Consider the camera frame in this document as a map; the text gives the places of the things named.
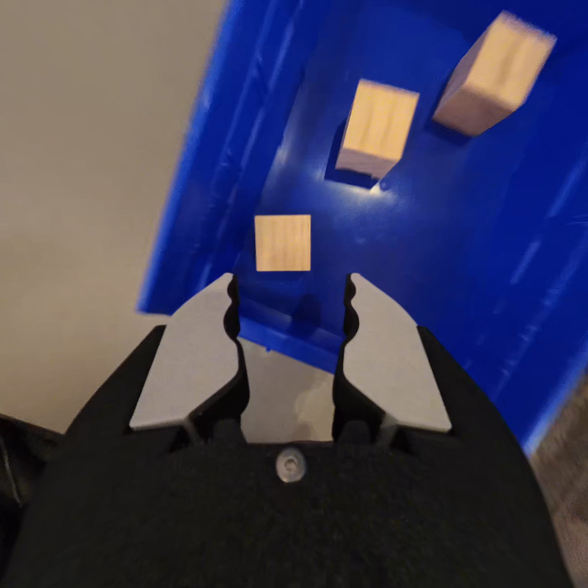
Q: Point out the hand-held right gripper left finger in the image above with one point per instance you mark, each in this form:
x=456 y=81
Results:
x=188 y=367

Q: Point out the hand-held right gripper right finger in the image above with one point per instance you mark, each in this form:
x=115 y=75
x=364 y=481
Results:
x=395 y=367

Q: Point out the blue plastic bin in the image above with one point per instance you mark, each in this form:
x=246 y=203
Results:
x=459 y=229

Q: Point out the grey desk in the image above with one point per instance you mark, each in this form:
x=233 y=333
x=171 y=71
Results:
x=92 y=183

